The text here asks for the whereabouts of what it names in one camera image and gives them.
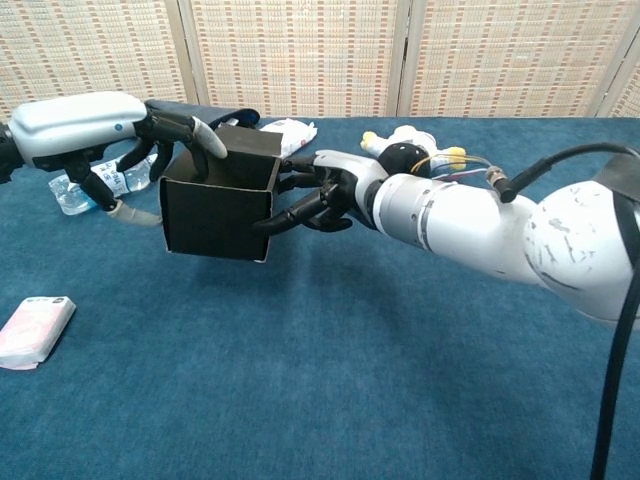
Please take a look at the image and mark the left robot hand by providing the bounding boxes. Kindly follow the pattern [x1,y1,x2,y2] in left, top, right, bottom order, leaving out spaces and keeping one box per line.
[9,91,229,229]

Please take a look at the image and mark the black cardboard box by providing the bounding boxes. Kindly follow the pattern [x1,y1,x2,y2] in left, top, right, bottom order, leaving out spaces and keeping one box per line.
[158,124,283,264]

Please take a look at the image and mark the coloured right wrist wires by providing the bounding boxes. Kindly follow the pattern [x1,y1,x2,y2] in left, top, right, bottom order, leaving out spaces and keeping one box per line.
[409,152,494,182]

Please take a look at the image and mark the woven bamboo screen panel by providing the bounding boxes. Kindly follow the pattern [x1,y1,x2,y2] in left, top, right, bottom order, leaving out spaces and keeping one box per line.
[399,0,636,119]
[0,0,194,126]
[597,29,640,119]
[177,0,414,119]

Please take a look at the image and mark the pink tissue pack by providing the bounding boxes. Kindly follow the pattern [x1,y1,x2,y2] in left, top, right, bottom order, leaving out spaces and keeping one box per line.
[0,294,77,372]

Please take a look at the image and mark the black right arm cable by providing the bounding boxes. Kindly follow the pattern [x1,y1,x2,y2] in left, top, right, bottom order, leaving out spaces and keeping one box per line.
[484,142,640,480]

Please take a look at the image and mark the grey folded cloth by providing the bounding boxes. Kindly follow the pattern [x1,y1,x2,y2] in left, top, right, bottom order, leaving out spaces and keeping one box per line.
[144,98,262,132]

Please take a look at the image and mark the black and white plush doll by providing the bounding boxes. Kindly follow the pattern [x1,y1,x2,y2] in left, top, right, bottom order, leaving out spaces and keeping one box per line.
[360,125,464,179]

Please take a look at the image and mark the blue felt table cover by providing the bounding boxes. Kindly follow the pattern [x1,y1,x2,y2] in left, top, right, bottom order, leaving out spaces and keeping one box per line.
[0,116,640,480]

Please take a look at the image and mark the clear plastic water bottle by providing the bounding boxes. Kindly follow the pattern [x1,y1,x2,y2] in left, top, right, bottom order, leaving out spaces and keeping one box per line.
[48,154,161,216]

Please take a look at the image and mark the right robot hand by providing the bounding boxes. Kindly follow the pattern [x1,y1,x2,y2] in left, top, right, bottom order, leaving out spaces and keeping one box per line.
[252,149,391,236]

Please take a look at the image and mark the white wet wipes pack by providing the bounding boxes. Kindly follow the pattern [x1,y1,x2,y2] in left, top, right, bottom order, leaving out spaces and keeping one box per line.
[259,118,319,160]

